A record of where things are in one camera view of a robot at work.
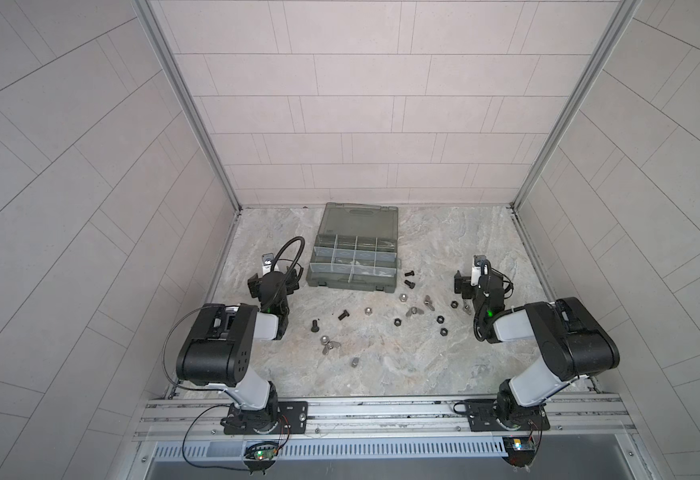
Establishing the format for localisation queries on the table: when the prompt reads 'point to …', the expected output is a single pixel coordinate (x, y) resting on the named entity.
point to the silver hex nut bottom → (355, 362)
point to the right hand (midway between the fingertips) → (472, 268)
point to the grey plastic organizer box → (356, 247)
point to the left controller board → (260, 456)
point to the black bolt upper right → (412, 273)
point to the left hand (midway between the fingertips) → (279, 263)
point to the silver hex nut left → (324, 339)
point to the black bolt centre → (345, 313)
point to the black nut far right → (454, 304)
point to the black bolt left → (315, 328)
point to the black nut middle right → (440, 319)
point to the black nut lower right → (444, 331)
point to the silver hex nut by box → (403, 297)
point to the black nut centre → (397, 322)
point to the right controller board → (520, 450)
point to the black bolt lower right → (410, 284)
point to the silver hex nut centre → (368, 311)
